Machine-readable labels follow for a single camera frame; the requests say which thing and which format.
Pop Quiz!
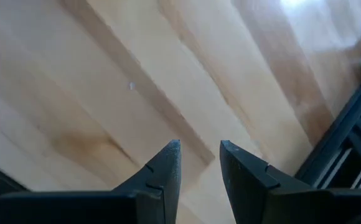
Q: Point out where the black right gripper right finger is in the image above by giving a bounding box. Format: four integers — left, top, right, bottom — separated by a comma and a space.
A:
219, 139, 314, 224

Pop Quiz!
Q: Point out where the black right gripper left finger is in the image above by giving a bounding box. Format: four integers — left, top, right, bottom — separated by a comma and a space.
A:
111, 139, 182, 224

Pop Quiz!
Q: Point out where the black aluminium table frame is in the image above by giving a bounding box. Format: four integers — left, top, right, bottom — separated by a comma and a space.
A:
294, 55, 361, 190

